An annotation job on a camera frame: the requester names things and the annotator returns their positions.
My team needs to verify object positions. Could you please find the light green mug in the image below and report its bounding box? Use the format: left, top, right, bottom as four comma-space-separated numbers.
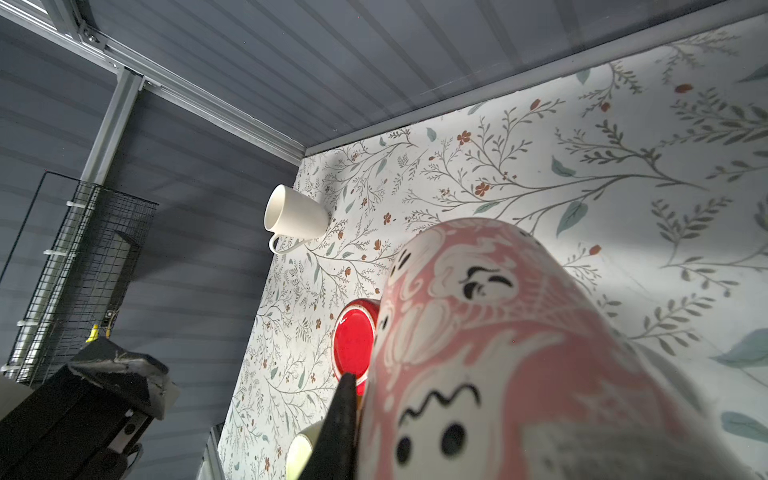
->
285, 420, 324, 480

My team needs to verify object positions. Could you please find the yellow marker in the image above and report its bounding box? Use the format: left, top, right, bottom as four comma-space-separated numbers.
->
85, 323, 101, 343

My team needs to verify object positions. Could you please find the red mug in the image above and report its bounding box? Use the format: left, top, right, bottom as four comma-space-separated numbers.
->
331, 299, 380, 397

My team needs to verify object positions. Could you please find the white mug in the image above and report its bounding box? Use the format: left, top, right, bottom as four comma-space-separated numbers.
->
263, 185, 330, 255

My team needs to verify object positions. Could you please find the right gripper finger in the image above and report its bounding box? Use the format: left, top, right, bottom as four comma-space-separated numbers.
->
299, 373, 358, 480

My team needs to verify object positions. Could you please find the pink patterned mug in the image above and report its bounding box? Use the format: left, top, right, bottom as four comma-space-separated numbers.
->
355, 218, 749, 479

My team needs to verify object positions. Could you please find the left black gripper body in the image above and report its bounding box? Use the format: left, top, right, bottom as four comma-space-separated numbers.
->
1, 338, 180, 479

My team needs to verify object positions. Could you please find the black wire basket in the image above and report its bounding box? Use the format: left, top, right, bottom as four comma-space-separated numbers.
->
1, 171, 158, 388

